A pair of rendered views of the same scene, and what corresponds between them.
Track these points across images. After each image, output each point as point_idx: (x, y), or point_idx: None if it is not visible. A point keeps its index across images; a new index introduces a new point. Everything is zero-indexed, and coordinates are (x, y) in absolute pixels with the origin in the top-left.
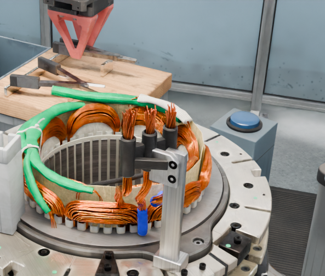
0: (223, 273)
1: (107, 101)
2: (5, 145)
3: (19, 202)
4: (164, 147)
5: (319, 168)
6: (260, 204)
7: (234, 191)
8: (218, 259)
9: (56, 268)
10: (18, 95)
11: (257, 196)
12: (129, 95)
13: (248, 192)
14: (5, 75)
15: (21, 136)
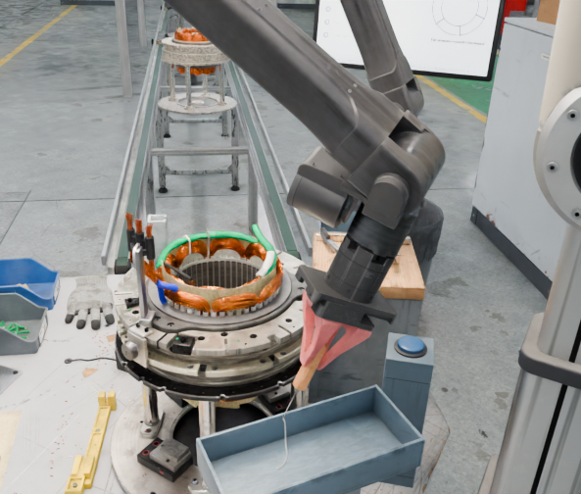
0: (155, 344)
1: (264, 246)
2: None
3: None
4: (145, 246)
5: (495, 454)
6: (231, 344)
7: (240, 331)
8: (162, 337)
9: (129, 289)
10: (322, 243)
11: (241, 341)
12: (272, 249)
13: (243, 337)
14: (344, 232)
15: (199, 233)
